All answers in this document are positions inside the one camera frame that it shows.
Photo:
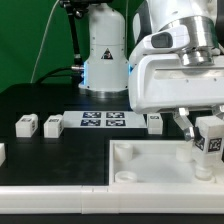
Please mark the white marker plate with tags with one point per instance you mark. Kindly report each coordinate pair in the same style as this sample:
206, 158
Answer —
103, 119

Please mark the white U-shaped obstacle fence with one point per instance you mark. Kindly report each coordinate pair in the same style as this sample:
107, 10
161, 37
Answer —
125, 197

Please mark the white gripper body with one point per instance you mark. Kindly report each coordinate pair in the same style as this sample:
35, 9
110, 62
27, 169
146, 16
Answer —
160, 83

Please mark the white square tabletop tray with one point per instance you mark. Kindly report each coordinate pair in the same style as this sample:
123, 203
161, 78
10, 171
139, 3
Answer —
150, 161

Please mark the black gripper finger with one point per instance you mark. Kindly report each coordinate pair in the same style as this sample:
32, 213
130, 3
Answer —
218, 111
180, 116

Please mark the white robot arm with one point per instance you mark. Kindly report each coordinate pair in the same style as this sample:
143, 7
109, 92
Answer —
182, 27

